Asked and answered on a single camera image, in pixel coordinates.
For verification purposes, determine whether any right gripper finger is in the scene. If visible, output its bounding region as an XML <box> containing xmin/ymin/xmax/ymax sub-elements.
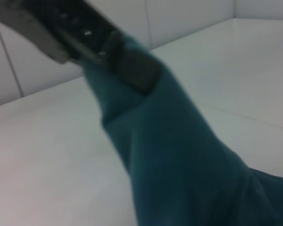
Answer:
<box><xmin>58</xmin><ymin>0</ymin><xmax>161</xmax><ymax>95</ymax></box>

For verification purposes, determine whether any teal FREE print t-shirt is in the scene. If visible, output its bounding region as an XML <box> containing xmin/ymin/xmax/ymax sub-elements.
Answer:
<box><xmin>81</xmin><ymin>32</ymin><xmax>283</xmax><ymax>226</ymax></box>

